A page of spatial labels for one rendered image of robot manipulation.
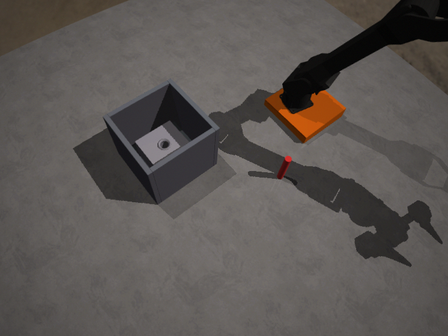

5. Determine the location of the dark red peg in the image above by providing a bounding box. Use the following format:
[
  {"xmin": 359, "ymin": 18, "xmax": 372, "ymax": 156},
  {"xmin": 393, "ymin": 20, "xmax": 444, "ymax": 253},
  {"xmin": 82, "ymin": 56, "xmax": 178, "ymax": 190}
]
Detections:
[{"xmin": 277, "ymin": 156, "xmax": 292, "ymax": 179}]

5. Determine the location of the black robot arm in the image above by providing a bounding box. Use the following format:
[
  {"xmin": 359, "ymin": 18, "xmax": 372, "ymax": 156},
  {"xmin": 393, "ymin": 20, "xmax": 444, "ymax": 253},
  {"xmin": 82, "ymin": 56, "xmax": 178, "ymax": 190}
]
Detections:
[{"xmin": 280, "ymin": 0, "xmax": 448, "ymax": 114}]

